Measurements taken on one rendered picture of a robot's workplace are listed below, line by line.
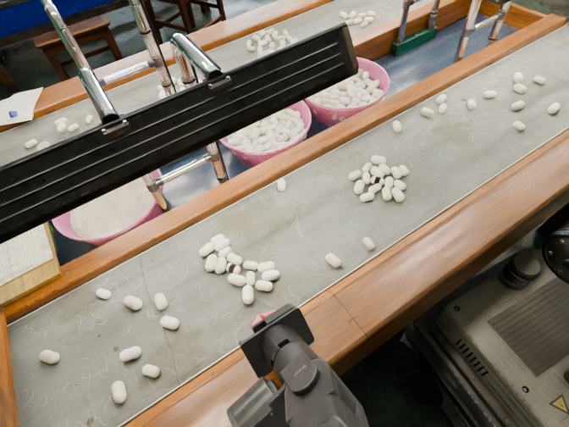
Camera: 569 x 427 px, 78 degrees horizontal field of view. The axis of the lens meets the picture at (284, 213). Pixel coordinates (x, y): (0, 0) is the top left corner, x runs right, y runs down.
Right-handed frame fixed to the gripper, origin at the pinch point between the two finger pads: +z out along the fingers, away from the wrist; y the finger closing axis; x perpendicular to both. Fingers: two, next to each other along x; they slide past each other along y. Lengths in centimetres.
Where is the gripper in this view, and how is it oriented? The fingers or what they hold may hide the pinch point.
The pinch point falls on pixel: (261, 319)
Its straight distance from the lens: 63.2
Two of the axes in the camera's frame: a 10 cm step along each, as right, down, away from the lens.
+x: 4.1, 8.7, 2.5
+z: -3.6, -1.0, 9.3
